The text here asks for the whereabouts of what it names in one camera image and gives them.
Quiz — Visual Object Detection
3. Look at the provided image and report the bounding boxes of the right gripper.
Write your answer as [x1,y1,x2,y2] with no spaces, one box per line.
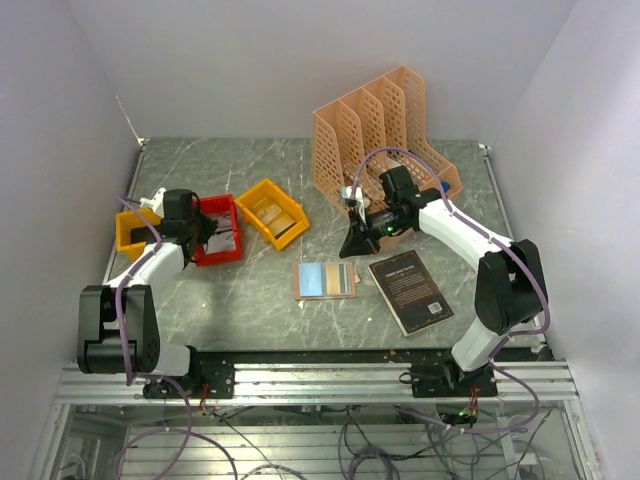
[339,206,409,258]

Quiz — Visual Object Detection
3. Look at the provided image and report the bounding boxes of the red plastic bin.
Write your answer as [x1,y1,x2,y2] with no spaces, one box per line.
[194,194,244,267]

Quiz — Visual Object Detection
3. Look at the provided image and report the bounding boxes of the gold credit card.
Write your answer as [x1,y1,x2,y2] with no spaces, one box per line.
[325,263,353,296]

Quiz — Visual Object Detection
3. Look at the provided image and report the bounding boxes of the yellow bin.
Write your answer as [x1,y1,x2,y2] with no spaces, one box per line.
[235,178,311,251]
[115,208,162,262]

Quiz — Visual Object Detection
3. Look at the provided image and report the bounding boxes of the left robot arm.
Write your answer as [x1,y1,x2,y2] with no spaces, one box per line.
[77,189,217,397]

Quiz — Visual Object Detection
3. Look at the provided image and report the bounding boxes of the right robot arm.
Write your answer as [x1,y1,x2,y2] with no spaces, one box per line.
[339,166,549,396]

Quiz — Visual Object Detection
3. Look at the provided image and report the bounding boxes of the silver cards in red bin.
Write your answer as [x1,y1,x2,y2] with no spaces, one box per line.
[207,211,236,253]

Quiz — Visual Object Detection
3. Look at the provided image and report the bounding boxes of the beige cards in yellow bin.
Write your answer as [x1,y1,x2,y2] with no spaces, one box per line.
[253,198,295,238]

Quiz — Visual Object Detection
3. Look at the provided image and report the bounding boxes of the black item in yellow bin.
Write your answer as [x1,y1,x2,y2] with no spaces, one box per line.
[130,227,157,244]

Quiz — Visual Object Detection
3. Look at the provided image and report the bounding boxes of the black book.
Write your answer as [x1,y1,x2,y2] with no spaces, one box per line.
[368,250,454,337]

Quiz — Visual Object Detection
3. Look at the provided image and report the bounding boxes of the orange plastic file organizer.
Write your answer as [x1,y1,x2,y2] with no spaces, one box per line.
[312,65,463,254]

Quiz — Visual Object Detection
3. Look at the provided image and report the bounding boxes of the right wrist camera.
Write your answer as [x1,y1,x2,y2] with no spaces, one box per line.
[339,186,370,215]

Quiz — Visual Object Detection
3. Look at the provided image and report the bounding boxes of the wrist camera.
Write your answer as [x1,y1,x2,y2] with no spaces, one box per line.
[339,186,370,215]
[140,187,166,217]

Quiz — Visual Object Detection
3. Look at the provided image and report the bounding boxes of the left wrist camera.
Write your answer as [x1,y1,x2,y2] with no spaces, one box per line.
[140,187,166,217]

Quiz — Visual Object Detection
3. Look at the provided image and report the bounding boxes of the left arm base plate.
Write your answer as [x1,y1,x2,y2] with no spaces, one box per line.
[142,361,235,400]

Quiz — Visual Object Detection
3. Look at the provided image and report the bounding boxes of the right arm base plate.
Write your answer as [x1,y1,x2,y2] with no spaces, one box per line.
[398,361,498,398]

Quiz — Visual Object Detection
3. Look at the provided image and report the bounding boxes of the aluminium mounting rail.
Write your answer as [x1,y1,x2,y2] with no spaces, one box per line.
[55,362,579,406]

